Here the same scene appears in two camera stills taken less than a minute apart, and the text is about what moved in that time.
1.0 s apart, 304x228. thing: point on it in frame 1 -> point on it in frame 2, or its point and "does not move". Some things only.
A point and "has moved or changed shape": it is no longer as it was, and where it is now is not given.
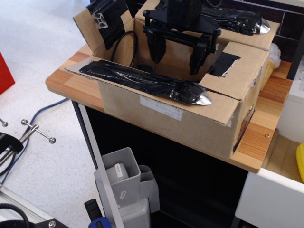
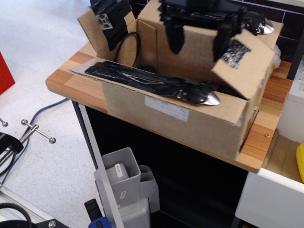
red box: x=6 y=80 does not move
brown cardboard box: x=213 y=109 has moved or changed shape
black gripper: x=183 y=19 -> x=202 y=14
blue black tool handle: x=97 y=220 does not move
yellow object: x=299 y=156 does not move
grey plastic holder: x=138 y=214 does not move
